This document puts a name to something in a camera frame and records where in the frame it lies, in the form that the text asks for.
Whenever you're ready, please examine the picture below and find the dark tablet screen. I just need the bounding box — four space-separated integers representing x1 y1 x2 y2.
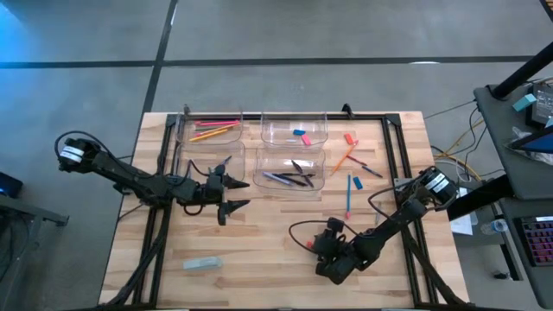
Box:
505 126 553 156

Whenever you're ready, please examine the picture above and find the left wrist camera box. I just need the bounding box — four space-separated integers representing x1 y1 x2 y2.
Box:
202 179 221 200

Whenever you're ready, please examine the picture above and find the slim black grey pen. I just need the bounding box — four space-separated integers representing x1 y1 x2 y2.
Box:
278 174 310 187

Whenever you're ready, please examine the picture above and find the clear water bottle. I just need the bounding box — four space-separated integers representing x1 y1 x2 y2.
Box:
480 218 510 237

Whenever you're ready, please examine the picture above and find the thin grey floor cable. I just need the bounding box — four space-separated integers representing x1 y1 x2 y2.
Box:
423 99 477 120

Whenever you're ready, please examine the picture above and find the orange pencil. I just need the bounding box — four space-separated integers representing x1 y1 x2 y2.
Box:
330 138 360 176
194 123 241 137

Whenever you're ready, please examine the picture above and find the grey metal cart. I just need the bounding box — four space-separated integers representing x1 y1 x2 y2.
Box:
0 193 70 311

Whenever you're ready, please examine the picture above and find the flat rectangular block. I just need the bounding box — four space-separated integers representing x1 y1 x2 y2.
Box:
182 256 224 272

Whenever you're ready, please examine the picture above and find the black slanted support pole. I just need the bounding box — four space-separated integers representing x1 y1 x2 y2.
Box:
492 41 553 101
444 174 516 222

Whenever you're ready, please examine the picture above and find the black aluminium table frame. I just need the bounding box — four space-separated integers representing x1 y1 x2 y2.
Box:
102 111 468 310

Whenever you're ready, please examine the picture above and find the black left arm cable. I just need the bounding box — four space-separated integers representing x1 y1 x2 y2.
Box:
54 130 217 216

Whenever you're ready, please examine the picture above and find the yellow pencil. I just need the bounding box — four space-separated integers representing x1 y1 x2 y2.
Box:
188 128 229 143

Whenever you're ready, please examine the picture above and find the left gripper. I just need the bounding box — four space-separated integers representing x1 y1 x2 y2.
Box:
199 162 251 226

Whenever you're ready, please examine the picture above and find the backlit computer keyboard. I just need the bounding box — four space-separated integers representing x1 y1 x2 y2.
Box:
513 214 553 268

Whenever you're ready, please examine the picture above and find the clear plastic bin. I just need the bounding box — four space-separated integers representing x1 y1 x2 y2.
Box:
175 108 245 146
175 141 247 186
260 110 329 149
252 143 327 194

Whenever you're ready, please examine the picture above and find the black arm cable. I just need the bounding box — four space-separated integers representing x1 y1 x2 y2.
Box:
288 170 437 257
54 130 217 216

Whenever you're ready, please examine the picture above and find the blue pencil pink eraser tip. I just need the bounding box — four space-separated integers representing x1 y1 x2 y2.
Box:
345 173 353 220

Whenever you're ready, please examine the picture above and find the purple grip clear pen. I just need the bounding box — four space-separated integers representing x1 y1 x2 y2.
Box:
262 171 289 187

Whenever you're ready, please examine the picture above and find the grey desk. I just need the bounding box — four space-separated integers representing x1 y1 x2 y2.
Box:
474 81 553 202
499 196 553 310

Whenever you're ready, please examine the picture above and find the black box blue light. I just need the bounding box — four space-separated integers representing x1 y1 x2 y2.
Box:
0 171 25 200

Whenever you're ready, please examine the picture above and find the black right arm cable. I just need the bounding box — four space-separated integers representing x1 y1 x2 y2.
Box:
288 170 437 257

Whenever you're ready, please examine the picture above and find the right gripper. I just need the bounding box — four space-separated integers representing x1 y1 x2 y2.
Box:
309 218 346 278

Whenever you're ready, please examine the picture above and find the black device box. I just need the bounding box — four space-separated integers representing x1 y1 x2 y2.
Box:
530 81 553 130

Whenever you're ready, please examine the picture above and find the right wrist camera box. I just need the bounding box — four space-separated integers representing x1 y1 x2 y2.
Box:
329 241 347 261

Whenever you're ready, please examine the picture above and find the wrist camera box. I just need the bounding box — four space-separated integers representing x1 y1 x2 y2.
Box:
202 179 221 200
329 241 347 261

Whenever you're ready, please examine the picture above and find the white paper sheet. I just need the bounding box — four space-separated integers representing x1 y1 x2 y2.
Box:
448 185 480 237

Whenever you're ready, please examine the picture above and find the teal box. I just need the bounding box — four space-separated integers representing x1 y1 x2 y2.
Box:
512 92 538 113

